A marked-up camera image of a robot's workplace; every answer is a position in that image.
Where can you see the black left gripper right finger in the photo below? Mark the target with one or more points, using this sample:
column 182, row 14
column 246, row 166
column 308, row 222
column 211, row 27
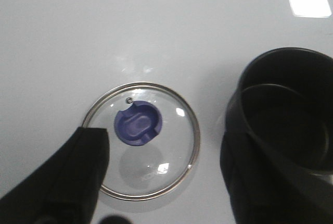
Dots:
column 263, row 187

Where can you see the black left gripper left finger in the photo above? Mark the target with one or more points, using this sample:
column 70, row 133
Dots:
column 65, row 188

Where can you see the glass lid with blue knob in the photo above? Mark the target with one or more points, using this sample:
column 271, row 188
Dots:
column 154, row 139

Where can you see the dark blue saucepan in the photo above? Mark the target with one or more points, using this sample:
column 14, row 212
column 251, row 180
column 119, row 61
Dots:
column 283, row 100

